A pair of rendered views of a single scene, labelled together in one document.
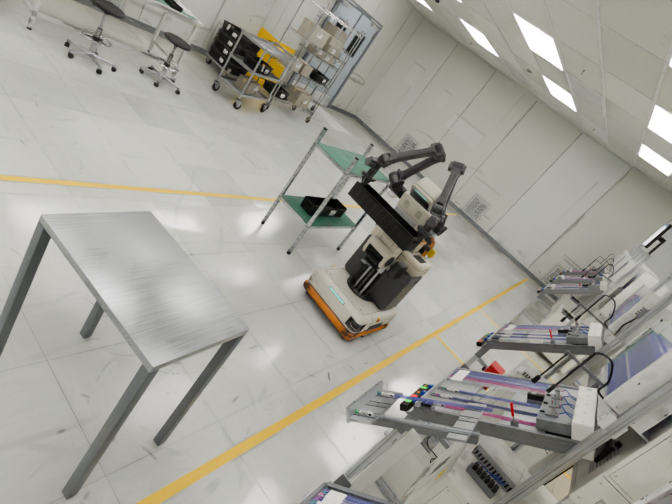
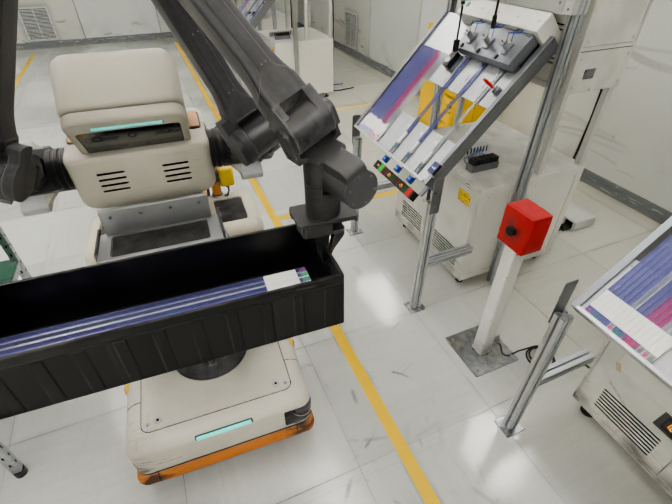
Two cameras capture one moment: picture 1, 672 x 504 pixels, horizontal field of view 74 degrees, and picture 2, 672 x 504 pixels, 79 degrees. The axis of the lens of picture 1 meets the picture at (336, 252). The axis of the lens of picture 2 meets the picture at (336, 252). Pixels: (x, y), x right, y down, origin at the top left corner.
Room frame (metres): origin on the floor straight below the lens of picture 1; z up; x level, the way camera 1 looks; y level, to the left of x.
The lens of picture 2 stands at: (2.37, 0.03, 1.56)
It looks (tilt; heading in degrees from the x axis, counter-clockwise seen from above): 38 degrees down; 314
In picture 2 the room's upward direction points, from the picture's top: straight up
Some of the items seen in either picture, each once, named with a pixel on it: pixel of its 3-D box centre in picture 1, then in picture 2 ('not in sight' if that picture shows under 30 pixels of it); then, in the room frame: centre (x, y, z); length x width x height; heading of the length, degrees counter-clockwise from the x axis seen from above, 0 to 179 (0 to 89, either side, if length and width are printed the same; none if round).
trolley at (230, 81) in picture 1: (254, 73); not in sight; (6.65, 2.62, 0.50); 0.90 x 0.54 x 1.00; 171
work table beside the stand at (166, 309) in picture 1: (111, 344); not in sight; (1.30, 0.48, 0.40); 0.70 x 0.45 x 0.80; 72
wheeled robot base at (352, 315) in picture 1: (352, 298); (216, 368); (3.42, -0.36, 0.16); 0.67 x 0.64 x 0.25; 154
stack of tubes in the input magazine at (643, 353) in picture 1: (645, 371); not in sight; (1.88, -1.34, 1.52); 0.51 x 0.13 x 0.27; 157
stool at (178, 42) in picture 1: (169, 61); not in sight; (5.17, 3.02, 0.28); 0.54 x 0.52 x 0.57; 90
